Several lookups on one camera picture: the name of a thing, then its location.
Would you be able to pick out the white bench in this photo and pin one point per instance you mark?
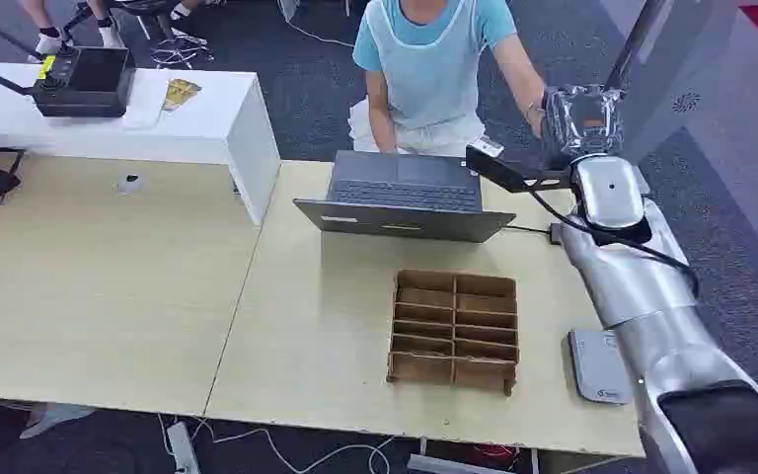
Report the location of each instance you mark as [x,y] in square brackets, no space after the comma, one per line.
[215,127]

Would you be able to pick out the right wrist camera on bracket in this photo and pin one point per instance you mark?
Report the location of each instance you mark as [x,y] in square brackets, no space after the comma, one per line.
[503,171]

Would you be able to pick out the seated person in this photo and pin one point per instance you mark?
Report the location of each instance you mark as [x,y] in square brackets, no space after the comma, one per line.
[428,72]

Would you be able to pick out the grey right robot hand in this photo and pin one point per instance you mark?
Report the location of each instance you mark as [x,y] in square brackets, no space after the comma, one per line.
[582,121]

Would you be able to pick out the yellow packet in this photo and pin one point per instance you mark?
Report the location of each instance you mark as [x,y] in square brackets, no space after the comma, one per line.
[179,93]

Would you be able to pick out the wooden compartment box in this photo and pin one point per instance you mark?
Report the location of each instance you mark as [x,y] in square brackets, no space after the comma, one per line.
[454,333]

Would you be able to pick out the small white round device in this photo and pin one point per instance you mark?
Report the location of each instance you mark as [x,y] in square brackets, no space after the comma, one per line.
[130,184]

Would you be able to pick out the grey panel stand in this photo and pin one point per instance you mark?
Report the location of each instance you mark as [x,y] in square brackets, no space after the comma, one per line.
[686,59]

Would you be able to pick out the office chair base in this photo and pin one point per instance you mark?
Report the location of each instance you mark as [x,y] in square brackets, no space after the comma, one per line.
[179,49]

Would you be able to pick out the dark grey laptop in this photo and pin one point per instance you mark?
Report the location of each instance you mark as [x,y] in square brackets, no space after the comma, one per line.
[405,196]

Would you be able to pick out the person's left hand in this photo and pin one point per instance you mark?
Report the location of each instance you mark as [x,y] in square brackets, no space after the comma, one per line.
[534,118]

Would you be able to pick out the grey metal bar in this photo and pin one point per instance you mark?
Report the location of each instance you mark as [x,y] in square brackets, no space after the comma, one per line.
[451,466]

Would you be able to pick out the white power strip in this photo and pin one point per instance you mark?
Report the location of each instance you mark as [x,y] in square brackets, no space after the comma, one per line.
[183,448]

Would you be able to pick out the white shoe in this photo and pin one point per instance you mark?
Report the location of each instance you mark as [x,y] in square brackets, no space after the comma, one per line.
[52,417]

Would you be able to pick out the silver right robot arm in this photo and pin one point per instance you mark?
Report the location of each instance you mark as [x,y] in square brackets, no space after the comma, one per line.
[647,294]

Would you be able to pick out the dark pole with round base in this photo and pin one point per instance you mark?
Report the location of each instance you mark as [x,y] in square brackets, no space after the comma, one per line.
[637,42]

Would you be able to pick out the black control box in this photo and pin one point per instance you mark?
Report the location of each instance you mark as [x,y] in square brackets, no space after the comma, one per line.
[88,85]

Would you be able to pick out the standing person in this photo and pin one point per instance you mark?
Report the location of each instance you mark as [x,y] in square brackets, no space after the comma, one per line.
[49,40]

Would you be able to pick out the flat grey device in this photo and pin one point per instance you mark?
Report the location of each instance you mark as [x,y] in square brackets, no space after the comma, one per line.
[598,369]

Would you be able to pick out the white paper sheet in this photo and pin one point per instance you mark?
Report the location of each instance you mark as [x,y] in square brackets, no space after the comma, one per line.
[143,111]

